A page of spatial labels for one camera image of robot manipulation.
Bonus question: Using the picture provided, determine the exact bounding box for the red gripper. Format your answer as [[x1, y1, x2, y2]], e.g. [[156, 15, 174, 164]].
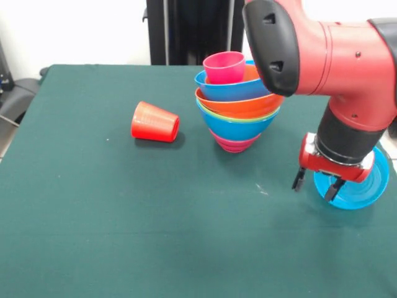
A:
[[291, 132, 376, 202]]

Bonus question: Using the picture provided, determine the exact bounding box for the small blue flat-bottomed bowl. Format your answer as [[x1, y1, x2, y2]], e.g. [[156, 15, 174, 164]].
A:
[[313, 145, 390, 210]]

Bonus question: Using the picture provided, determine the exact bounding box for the pink plastic bowl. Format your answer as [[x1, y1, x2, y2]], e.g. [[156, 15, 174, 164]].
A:
[[209, 129, 263, 154]]

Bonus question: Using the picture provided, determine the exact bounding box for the large blue plastic bowl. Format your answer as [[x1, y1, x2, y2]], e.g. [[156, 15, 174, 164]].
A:
[[195, 104, 282, 142], [194, 59, 274, 102]]

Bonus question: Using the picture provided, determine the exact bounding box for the green plastic bowl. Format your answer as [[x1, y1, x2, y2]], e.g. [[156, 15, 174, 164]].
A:
[[198, 104, 281, 122]]

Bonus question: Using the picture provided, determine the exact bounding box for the small orange flat-bottomed bowl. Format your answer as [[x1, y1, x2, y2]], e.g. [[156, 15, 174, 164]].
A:
[[204, 64, 263, 84]]

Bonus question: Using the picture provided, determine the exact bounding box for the pink plastic cup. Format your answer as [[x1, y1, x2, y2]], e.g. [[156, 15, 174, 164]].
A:
[[202, 51, 247, 85]]

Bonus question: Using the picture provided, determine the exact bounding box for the red plastic cup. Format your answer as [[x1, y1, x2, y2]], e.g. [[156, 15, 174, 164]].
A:
[[130, 101, 181, 143]]

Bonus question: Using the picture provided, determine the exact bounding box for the dark green tablecloth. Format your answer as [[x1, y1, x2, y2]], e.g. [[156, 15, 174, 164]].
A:
[[0, 63, 397, 298]]

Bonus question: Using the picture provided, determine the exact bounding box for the black stand base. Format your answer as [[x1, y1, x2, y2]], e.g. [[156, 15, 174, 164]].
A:
[[0, 77, 41, 120]]

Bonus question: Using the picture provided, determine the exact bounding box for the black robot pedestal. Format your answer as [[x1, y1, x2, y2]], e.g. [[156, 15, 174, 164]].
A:
[[142, 0, 252, 66]]

